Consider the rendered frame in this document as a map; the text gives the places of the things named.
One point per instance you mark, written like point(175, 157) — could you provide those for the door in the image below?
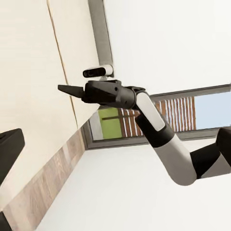
point(193, 114)

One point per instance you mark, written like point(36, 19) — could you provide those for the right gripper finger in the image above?
point(109, 87)
point(77, 92)

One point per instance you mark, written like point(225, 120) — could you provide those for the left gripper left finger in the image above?
point(11, 144)

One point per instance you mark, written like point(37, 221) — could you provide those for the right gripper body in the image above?
point(106, 99)

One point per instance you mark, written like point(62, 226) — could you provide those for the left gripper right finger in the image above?
point(223, 142)

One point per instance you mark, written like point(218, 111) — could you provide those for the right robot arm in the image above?
point(182, 166)

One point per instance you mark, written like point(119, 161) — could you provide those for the bed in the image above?
point(43, 44)

